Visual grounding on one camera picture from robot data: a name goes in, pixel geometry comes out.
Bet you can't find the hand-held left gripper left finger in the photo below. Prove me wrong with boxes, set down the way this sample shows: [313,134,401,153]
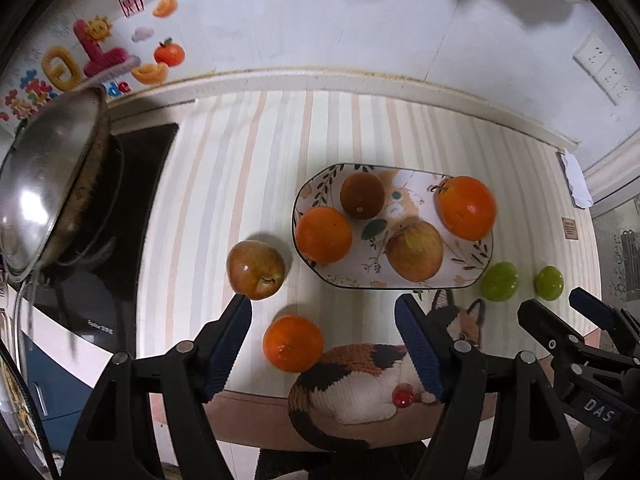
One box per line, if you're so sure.
[60,294,253,480]

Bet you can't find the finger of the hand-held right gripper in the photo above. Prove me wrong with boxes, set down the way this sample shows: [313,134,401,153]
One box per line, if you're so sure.
[517,299,601,367]
[568,287,640,357]

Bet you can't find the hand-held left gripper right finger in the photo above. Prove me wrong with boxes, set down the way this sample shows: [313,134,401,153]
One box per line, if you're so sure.
[394,293,586,480]

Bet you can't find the small orange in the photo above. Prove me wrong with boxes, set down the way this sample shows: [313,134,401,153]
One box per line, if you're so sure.
[263,315,325,373]

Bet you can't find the oval floral ceramic plate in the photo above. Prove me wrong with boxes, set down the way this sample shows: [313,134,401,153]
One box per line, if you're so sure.
[292,162,495,290]

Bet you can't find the red yellow apple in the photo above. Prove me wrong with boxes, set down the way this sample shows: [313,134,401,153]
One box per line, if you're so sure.
[386,220,444,283]

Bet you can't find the black induction cooktop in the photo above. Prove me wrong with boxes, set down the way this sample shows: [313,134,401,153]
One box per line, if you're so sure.
[20,122,181,362]

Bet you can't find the white crumpled cloth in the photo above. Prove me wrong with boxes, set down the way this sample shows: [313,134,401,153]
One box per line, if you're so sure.
[557,148,595,209]

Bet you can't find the large orange with stem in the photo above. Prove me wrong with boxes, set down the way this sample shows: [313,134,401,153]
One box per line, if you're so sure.
[433,175,497,241]

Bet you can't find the round orange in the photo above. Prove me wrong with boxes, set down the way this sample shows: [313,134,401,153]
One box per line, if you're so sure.
[295,206,353,264]

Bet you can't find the dark brown orange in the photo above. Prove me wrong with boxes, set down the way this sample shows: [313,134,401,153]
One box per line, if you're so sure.
[340,172,386,220]

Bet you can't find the striped cat print placemat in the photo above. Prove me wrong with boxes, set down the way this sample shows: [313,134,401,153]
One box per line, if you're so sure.
[134,87,602,452]

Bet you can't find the black wok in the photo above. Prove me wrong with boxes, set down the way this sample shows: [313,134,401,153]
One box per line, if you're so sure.
[50,110,126,267]

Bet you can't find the steel wok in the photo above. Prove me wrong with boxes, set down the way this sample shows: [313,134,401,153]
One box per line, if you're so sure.
[0,86,110,277]

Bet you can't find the white wall socket panel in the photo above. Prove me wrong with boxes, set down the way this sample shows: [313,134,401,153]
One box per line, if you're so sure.
[597,56,637,106]
[572,30,615,78]

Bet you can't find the colourful wall sticker sheet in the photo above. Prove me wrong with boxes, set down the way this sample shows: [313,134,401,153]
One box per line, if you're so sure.
[0,0,188,126]

